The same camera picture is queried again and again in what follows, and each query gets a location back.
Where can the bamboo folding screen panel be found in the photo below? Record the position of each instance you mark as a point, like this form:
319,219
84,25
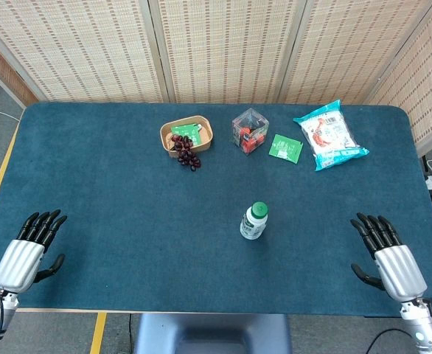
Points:
430,92
348,48
227,48
72,48

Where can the brown paper bowl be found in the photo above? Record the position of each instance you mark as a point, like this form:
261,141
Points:
205,130

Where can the dark red grape bunch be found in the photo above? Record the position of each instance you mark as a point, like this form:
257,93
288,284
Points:
186,155

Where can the clear plastic cube box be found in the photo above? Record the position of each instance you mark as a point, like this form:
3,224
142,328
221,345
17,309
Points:
249,132

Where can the flat green square packet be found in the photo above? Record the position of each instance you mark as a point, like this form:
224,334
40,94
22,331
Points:
286,147

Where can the small green-capped bottle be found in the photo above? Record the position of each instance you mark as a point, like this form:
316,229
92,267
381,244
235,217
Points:
253,223

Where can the green packet with white tab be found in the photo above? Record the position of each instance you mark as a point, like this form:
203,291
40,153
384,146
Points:
186,131

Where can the blue felt table cover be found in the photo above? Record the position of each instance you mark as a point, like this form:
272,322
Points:
127,221

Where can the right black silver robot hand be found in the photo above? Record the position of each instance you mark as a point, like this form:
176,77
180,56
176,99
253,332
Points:
400,269

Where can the teal white snack bag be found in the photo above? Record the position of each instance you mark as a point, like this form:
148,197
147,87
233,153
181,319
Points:
326,136

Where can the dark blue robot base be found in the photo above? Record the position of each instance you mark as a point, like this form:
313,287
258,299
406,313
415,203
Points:
212,332

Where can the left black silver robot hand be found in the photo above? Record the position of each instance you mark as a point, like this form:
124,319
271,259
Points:
18,263

